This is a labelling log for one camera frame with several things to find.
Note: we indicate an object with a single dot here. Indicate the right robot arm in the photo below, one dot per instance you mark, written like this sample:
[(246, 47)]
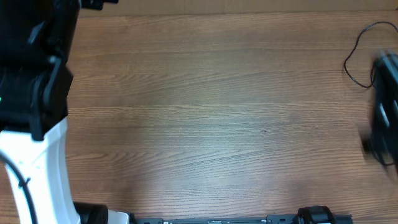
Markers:
[(382, 140)]

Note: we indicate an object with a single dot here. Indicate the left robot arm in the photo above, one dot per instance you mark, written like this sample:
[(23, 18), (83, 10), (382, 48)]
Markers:
[(36, 38)]

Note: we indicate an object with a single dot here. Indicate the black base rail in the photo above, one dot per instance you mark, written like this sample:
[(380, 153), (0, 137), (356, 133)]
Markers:
[(305, 215)]

